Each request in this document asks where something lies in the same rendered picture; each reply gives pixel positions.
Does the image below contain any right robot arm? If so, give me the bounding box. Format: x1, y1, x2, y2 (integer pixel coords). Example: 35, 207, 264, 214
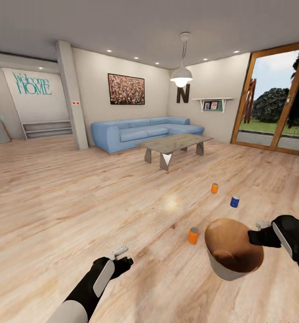
248, 217, 299, 266

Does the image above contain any can of soda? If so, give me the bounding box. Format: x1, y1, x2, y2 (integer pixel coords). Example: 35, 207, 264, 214
188, 227, 198, 244
230, 196, 239, 208
211, 183, 218, 193

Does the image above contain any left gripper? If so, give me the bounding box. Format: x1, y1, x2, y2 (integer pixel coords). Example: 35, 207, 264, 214
113, 257, 134, 279

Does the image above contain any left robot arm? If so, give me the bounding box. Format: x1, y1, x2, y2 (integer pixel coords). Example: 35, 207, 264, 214
45, 244, 134, 323

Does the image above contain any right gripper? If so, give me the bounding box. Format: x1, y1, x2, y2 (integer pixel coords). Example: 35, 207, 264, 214
248, 228, 281, 248

